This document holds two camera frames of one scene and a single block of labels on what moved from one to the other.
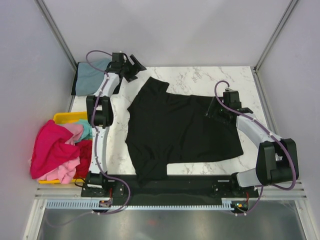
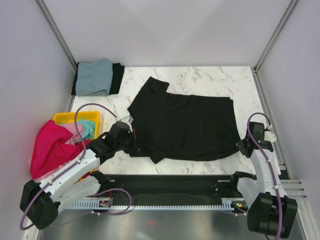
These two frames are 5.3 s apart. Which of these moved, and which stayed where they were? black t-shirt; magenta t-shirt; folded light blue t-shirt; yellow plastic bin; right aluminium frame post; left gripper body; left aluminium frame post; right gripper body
Moved: left gripper body; black t-shirt; right gripper body
Stayed: right aluminium frame post; yellow plastic bin; folded light blue t-shirt; left aluminium frame post; magenta t-shirt
